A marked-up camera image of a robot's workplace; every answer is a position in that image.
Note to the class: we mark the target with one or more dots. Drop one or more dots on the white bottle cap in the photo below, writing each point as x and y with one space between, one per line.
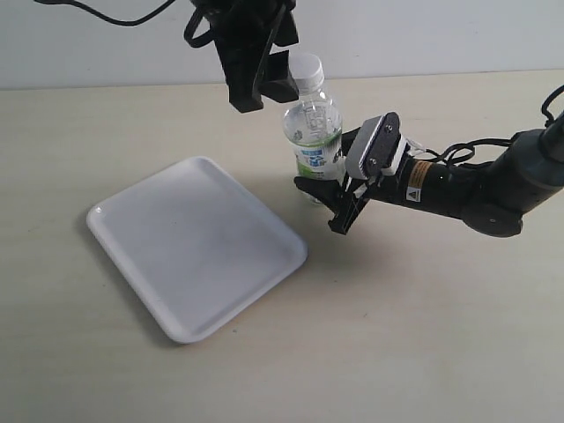
307 72

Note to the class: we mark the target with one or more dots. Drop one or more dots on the white rectangular plastic tray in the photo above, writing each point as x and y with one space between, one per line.
195 246

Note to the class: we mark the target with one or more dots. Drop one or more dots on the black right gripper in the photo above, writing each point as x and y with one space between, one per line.
346 199

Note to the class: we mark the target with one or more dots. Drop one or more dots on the clear plastic drink bottle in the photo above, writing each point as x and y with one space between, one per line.
313 127

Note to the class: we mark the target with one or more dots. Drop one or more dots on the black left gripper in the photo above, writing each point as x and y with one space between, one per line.
243 33

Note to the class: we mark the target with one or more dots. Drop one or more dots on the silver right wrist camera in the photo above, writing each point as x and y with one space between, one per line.
373 146

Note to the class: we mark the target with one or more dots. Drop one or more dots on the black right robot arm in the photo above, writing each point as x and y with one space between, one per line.
489 184

